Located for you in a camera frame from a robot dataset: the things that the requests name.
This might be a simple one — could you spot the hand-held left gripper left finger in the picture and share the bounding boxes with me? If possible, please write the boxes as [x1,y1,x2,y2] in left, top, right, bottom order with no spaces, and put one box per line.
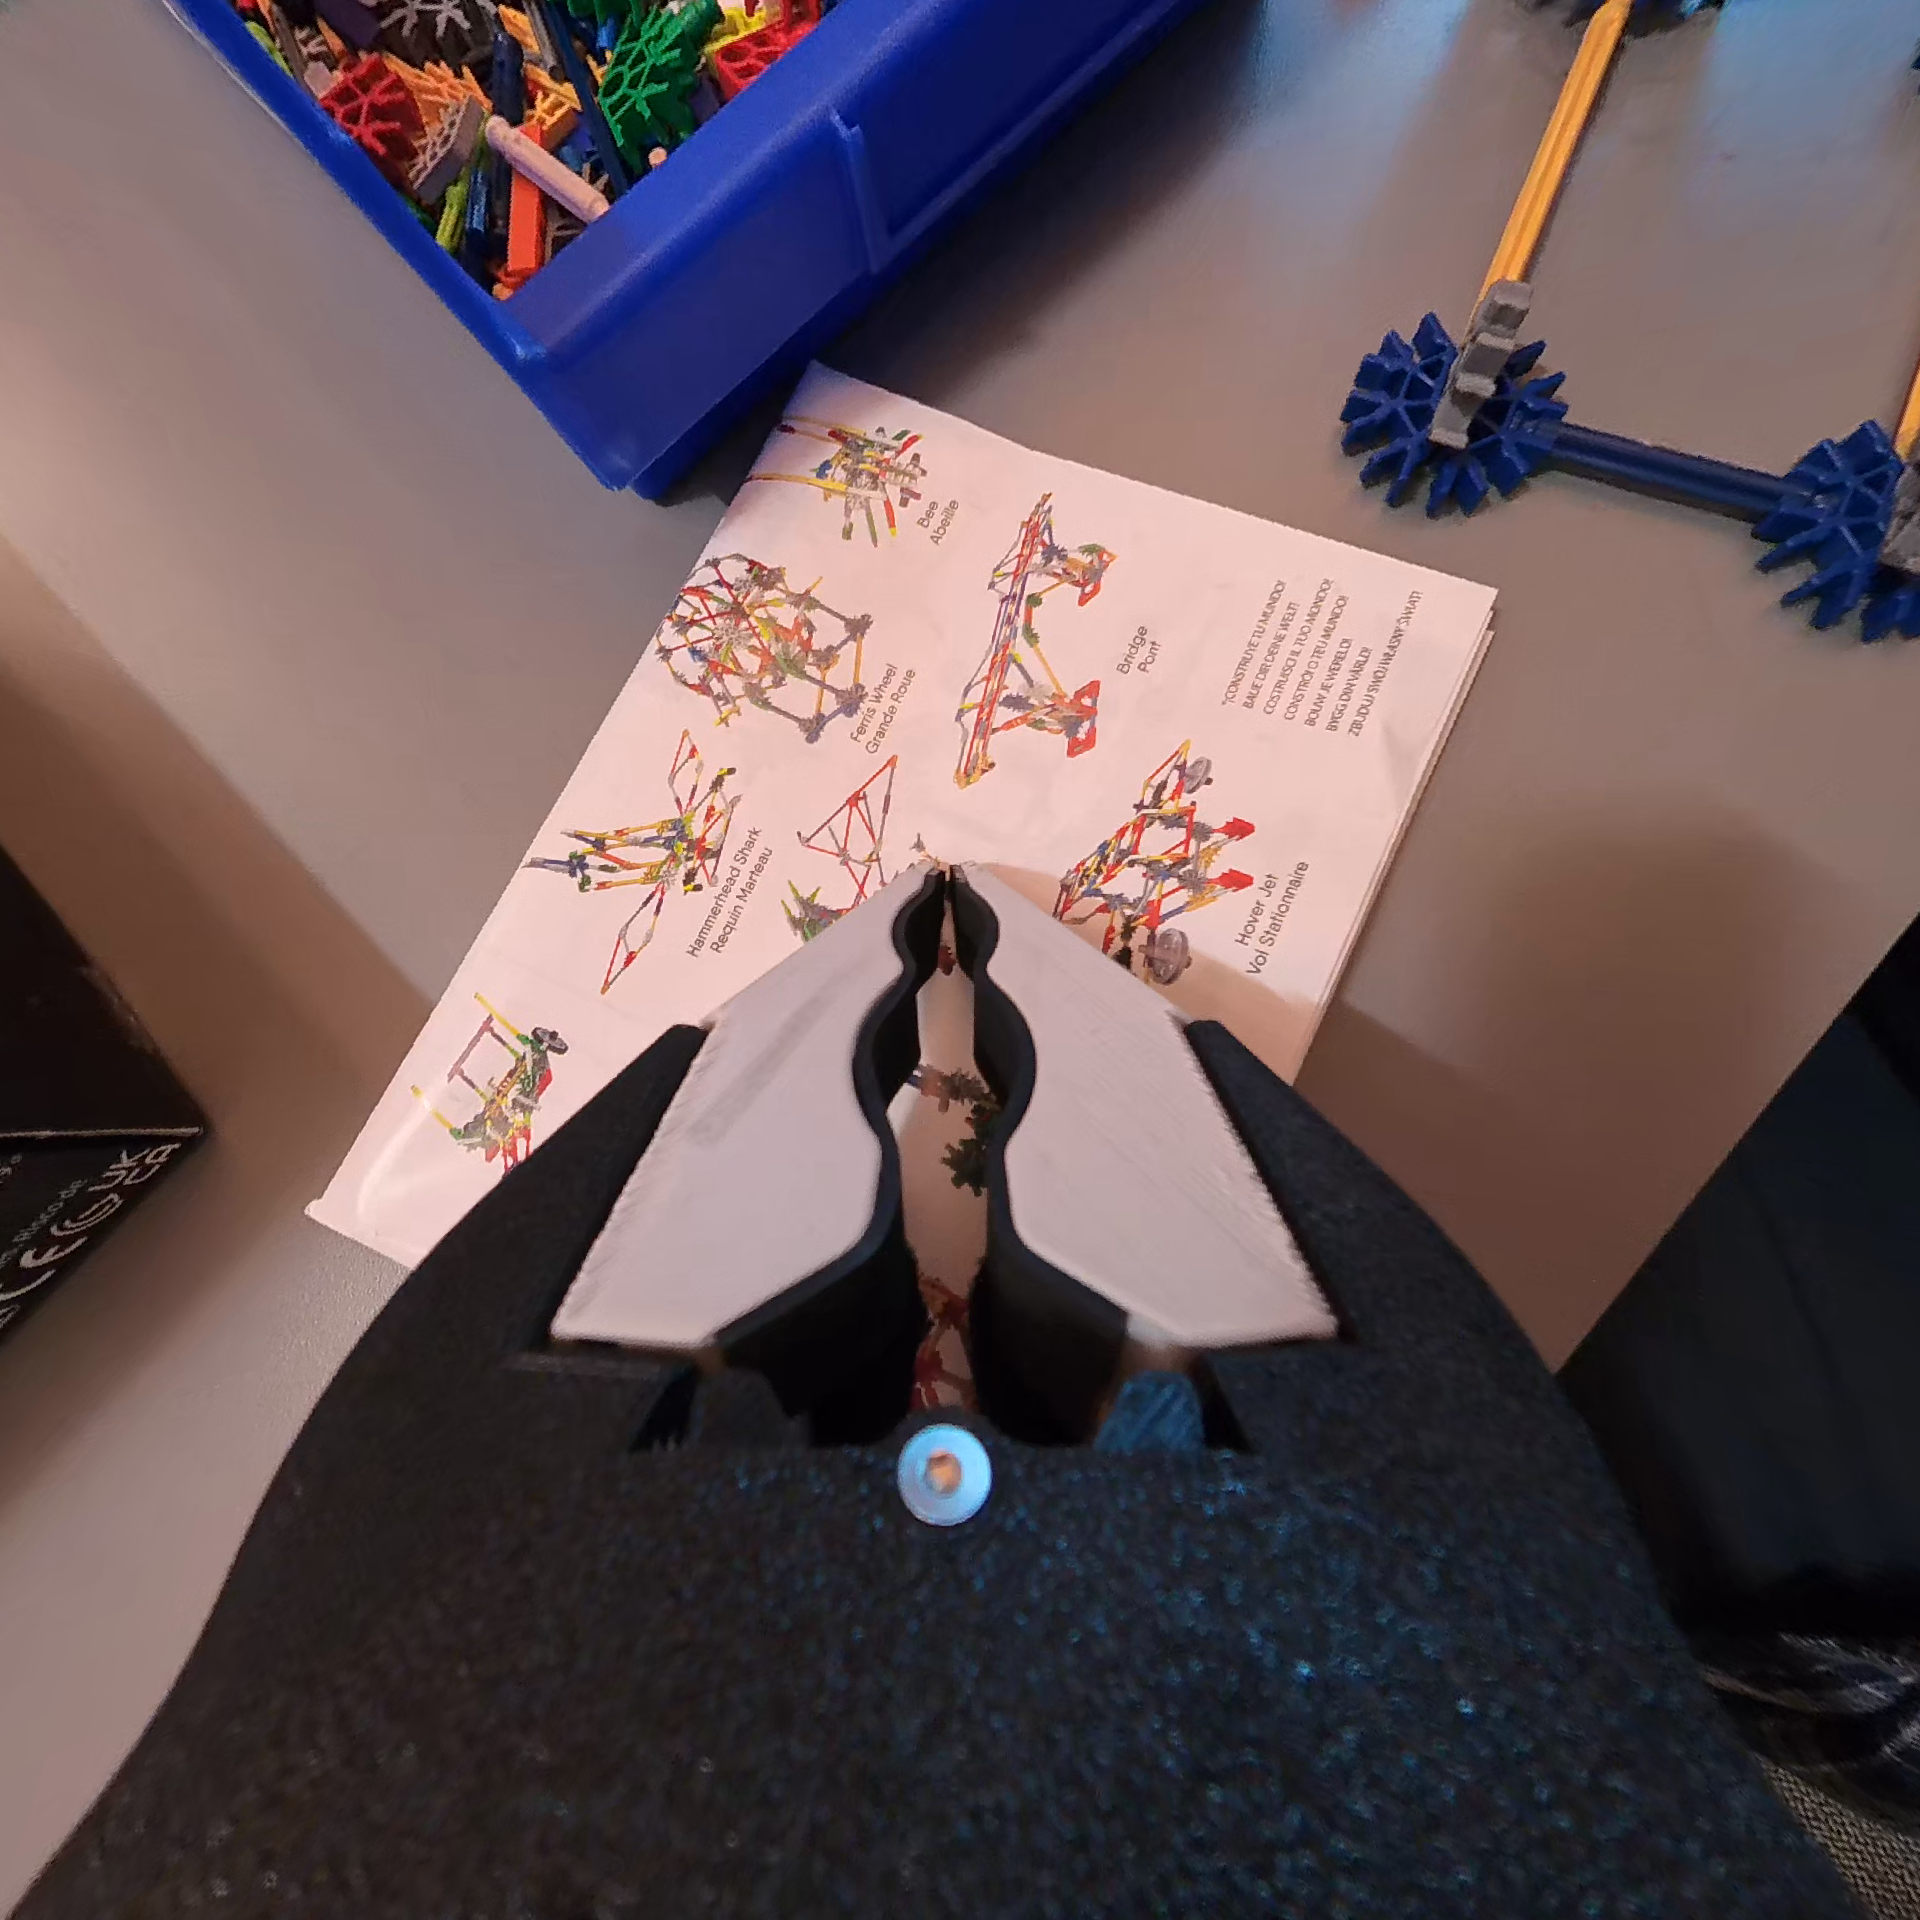
[551,867,946,1345]

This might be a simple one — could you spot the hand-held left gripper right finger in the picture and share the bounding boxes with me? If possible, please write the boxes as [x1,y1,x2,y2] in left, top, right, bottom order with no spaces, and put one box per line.
[948,862,1342,1362]

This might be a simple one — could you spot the blue grey connector hub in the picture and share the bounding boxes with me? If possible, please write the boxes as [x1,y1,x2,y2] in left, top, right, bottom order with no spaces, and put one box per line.
[1751,422,1920,645]
[1338,279,1573,518]

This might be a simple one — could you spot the blue plastic rod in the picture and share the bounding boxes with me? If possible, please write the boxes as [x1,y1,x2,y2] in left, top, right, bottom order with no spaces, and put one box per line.
[1547,422,1804,524]

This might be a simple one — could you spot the blue plastic bin with pieces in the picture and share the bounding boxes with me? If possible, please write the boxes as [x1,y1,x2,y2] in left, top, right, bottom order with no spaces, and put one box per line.
[161,0,1208,502]

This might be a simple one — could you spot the white instruction booklet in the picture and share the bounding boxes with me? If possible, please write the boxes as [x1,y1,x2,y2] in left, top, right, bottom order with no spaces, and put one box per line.
[307,362,1500,1382]

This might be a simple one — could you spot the person's dark printed t-shirt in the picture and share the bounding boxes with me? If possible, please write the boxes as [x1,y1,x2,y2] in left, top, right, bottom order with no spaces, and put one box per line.
[1558,945,1920,1652]

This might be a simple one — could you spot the black printed cardboard box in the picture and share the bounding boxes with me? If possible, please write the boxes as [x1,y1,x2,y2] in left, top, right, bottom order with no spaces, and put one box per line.
[0,848,209,1344]

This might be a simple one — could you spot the person's plaid overshirt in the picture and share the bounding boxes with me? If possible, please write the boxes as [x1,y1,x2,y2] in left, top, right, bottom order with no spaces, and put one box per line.
[1687,1622,1920,1920]

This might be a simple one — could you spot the pile of colourful construction pieces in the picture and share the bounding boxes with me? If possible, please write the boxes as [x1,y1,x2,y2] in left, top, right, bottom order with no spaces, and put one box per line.
[232,0,835,293]

